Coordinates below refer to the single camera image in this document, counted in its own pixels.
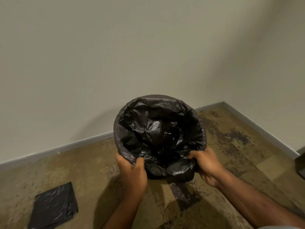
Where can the person's right forearm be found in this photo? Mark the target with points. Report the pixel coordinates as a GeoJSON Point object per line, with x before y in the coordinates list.
{"type": "Point", "coordinates": [252, 200]}

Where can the person's right hand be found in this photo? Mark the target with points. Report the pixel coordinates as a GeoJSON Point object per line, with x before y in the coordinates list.
{"type": "Point", "coordinates": [209, 164]}

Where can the person's left hand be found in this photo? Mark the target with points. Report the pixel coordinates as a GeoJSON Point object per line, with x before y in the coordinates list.
{"type": "Point", "coordinates": [133, 178]}

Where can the person's left thumb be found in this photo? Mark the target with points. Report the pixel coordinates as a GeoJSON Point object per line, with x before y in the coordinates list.
{"type": "Point", "coordinates": [138, 162]}

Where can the person's left forearm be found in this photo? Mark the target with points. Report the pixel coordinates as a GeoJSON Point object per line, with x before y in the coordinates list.
{"type": "Point", "coordinates": [124, 214]}

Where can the person's right thumb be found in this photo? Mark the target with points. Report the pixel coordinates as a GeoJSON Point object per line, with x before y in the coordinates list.
{"type": "Point", "coordinates": [195, 156]}

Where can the folded black trash bags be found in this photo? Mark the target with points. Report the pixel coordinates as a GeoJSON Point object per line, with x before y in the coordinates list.
{"type": "Point", "coordinates": [53, 206]}

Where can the grey baseboard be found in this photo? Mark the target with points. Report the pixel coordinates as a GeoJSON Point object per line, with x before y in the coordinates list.
{"type": "Point", "coordinates": [59, 146]}
{"type": "Point", "coordinates": [259, 129]}

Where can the dark furniture piece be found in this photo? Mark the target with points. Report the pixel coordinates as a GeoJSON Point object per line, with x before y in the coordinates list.
{"type": "Point", "coordinates": [300, 162]}

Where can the black round trash bin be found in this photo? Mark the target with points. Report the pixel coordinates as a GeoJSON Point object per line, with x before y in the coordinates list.
{"type": "Point", "coordinates": [176, 175]}

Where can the black plastic bin liner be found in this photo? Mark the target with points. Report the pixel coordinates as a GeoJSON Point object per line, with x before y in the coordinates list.
{"type": "Point", "coordinates": [157, 131]}

